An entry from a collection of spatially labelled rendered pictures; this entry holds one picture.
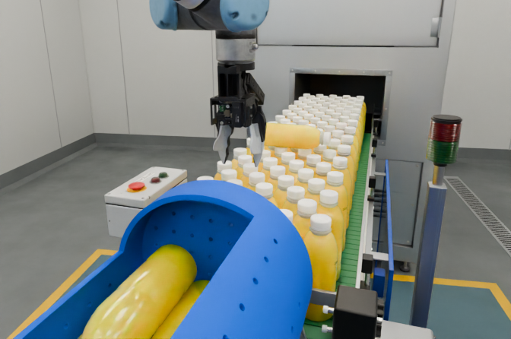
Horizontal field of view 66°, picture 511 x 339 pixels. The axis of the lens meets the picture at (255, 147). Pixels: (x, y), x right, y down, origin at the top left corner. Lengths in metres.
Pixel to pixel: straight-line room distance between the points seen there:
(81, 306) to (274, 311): 0.27
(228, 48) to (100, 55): 4.72
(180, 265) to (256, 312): 0.18
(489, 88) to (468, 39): 0.60
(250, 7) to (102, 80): 4.94
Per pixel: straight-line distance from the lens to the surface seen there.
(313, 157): 1.10
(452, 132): 0.95
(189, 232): 0.62
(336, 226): 0.87
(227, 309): 0.39
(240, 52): 0.73
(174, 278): 0.55
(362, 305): 0.73
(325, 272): 0.78
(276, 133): 1.15
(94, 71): 5.48
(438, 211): 1.01
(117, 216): 0.92
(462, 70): 4.98
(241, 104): 0.73
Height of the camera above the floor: 1.44
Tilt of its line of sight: 16 degrees down
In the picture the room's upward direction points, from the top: straight up
